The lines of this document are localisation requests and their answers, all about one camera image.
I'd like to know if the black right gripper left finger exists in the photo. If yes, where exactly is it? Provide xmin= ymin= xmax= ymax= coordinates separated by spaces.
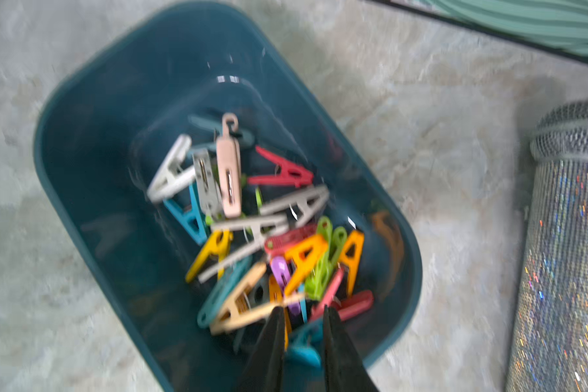
xmin=235 ymin=307 xmax=286 ymax=392

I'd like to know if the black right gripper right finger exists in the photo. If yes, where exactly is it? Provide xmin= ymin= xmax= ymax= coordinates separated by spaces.
xmin=323 ymin=306 xmax=378 ymax=392

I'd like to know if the tan clothespin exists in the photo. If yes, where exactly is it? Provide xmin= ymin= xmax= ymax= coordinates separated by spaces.
xmin=209 ymin=262 xmax=305 ymax=336

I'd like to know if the dark teal clothespin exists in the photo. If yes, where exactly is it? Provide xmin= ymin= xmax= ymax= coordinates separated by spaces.
xmin=186 ymin=114 xmax=256 ymax=158
xmin=232 ymin=275 xmax=270 ymax=354

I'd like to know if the orange clothespin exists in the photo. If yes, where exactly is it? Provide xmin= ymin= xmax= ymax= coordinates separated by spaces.
xmin=338 ymin=230 xmax=365 ymax=297
xmin=268 ymin=273 xmax=293 ymax=350
xmin=284 ymin=234 xmax=329 ymax=297

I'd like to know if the light teal clothespin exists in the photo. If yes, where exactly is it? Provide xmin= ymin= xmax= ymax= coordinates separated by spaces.
xmin=197 ymin=256 xmax=253 ymax=328

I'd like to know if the purple clothespin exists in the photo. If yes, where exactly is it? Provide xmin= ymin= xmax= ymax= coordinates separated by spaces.
xmin=269 ymin=256 xmax=291 ymax=294

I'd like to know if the yellow clothespin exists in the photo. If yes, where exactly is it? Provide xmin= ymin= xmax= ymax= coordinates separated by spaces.
xmin=185 ymin=230 xmax=234 ymax=284

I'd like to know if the cyan clothespin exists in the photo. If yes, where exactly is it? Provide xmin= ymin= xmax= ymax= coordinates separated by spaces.
xmin=286 ymin=301 xmax=323 ymax=368
xmin=163 ymin=185 xmax=207 ymax=245

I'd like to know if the grey clothespin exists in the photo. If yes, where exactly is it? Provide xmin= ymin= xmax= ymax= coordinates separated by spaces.
xmin=259 ymin=185 xmax=330 ymax=228
xmin=193 ymin=149 xmax=222 ymax=217
xmin=198 ymin=214 xmax=289 ymax=284

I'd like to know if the white clothespin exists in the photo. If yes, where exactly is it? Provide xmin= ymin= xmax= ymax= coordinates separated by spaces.
xmin=147 ymin=134 xmax=196 ymax=204

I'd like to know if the beige pink clothespin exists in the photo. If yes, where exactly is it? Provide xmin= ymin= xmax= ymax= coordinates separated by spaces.
xmin=216 ymin=113 xmax=242 ymax=218

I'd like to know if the red pink clothespin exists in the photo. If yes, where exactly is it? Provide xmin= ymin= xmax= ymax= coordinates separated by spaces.
xmin=309 ymin=267 xmax=374 ymax=322

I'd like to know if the bright green clothespin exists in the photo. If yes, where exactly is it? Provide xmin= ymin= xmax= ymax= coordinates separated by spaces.
xmin=304 ymin=216 xmax=348 ymax=302

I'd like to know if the teal storage box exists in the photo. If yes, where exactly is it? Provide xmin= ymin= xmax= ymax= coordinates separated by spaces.
xmin=34 ymin=2 xmax=422 ymax=391

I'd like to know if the rhinestone silver microphone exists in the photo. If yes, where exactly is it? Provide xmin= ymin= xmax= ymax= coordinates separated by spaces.
xmin=506 ymin=100 xmax=588 ymax=391

